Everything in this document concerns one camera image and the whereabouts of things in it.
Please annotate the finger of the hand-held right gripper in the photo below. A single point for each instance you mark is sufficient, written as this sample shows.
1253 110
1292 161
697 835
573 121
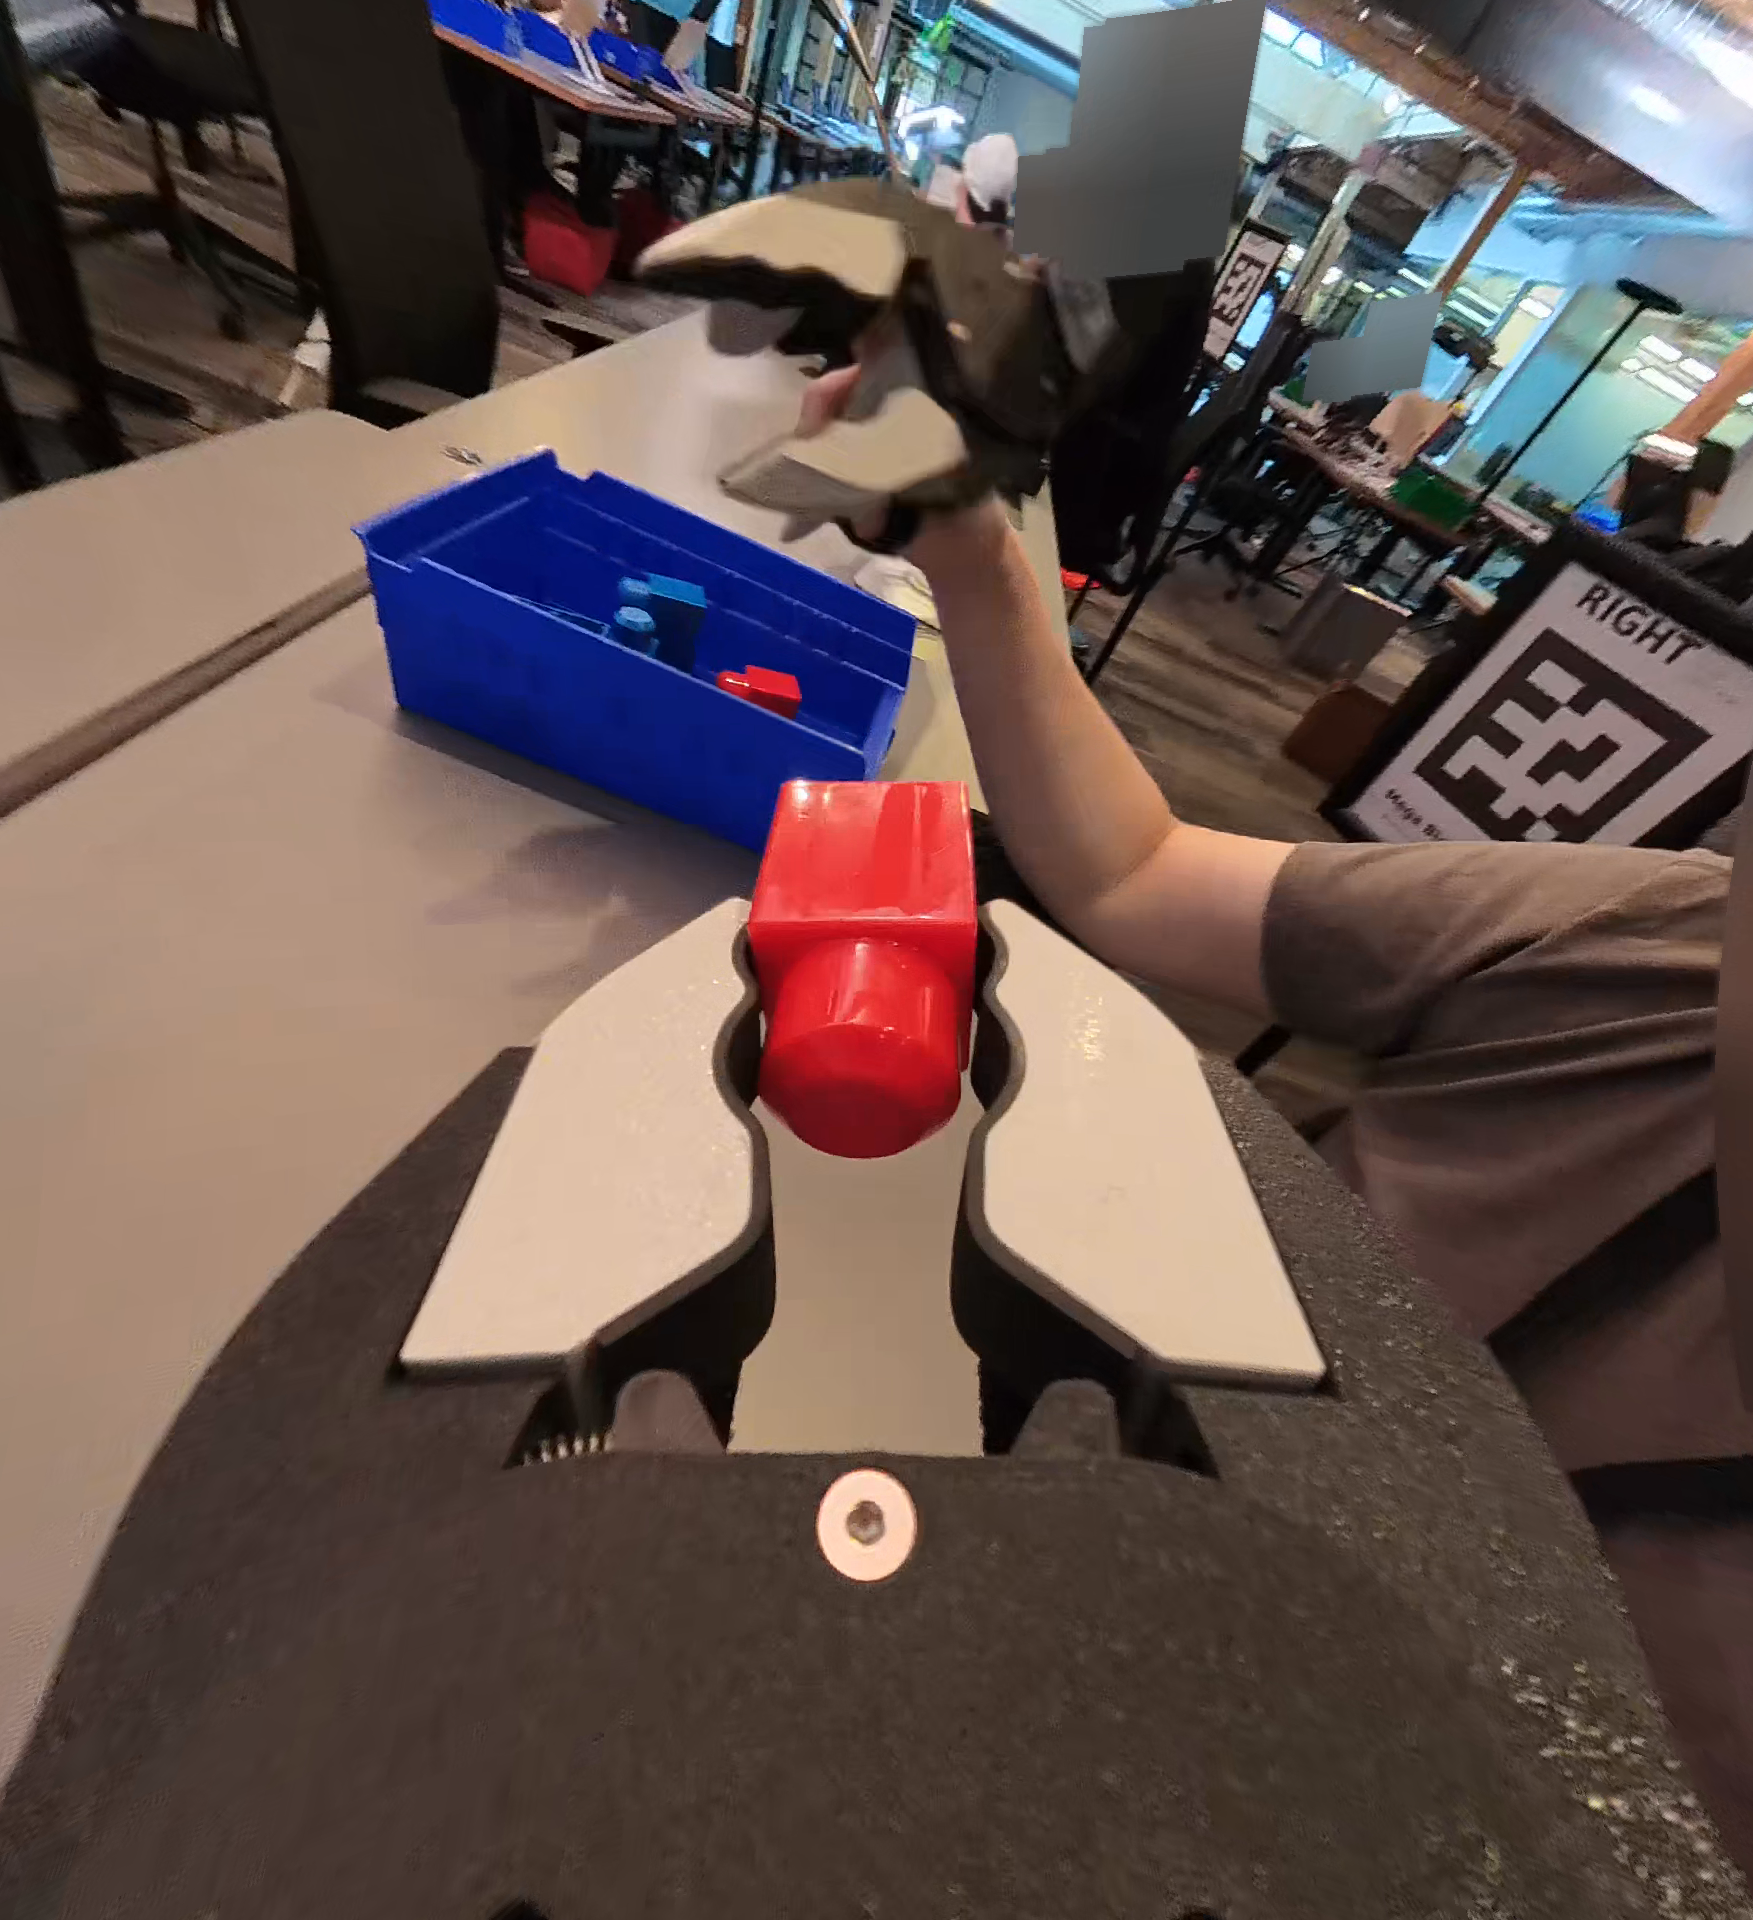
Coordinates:
876 457
785 232

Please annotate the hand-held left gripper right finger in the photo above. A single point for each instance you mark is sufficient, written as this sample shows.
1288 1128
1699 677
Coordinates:
1132 1184

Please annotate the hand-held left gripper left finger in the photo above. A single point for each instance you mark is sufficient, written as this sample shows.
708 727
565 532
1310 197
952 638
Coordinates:
622 1184

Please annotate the blue mega block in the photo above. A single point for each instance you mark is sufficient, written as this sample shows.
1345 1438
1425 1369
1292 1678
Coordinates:
678 615

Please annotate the red mega block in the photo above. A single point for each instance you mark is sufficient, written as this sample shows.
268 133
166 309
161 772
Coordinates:
862 900
772 692

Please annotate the blue plastic bin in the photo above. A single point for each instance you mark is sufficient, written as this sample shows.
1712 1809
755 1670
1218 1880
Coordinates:
547 720
517 30

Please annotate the person's right hand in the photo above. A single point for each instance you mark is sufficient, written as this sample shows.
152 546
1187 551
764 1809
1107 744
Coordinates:
968 546

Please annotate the red bag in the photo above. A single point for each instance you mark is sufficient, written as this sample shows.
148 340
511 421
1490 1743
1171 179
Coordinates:
570 248
649 232

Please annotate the black office chair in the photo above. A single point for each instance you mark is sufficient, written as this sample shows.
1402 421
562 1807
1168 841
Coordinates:
366 195
157 74

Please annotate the grey trash can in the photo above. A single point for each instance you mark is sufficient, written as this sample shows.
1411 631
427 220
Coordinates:
1342 629

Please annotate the green plastic bin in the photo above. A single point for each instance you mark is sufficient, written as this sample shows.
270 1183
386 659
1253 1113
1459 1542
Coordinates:
1435 493

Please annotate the brown cardboard box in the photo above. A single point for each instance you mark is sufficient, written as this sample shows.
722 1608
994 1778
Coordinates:
1338 733

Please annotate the black framed marker sign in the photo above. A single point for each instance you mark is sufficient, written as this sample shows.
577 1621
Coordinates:
1567 720

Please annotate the black floor lamp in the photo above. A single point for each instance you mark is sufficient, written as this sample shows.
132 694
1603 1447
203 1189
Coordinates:
1648 292

